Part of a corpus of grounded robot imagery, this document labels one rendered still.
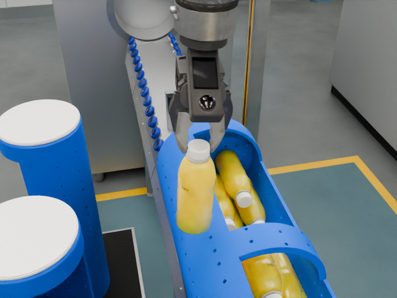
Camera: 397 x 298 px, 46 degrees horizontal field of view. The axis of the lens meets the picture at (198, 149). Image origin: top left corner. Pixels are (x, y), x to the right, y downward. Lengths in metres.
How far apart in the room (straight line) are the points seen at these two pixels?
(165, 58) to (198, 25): 1.61
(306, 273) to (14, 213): 0.75
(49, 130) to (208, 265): 0.86
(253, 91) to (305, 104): 1.91
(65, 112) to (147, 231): 1.13
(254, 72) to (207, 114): 1.21
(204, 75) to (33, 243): 0.70
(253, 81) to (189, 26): 1.22
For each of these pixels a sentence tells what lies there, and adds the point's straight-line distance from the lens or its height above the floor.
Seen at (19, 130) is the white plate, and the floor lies 1.04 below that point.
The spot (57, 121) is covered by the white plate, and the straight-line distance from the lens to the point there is 1.63.
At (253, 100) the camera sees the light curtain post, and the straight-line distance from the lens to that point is 1.90.
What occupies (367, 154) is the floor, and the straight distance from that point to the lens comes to 3.33.
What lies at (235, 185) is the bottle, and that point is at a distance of 1.18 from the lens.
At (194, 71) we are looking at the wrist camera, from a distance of 0.67.
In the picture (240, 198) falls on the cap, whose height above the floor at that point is 1.11.
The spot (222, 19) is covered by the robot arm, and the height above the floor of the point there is 1.66.
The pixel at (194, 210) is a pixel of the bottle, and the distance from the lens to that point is 0.83.
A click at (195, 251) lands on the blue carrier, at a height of 1.17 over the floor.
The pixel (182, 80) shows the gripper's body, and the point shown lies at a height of 1.55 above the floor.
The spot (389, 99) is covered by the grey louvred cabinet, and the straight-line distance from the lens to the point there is 3.25.
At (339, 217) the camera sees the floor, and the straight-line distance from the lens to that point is 2.80.
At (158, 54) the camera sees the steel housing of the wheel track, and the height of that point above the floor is 0.93.
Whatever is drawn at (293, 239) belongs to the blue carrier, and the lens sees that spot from 0.93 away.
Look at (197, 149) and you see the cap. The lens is 0.77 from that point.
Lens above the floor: 1.89
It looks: 36 degrees down
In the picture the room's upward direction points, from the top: straight up
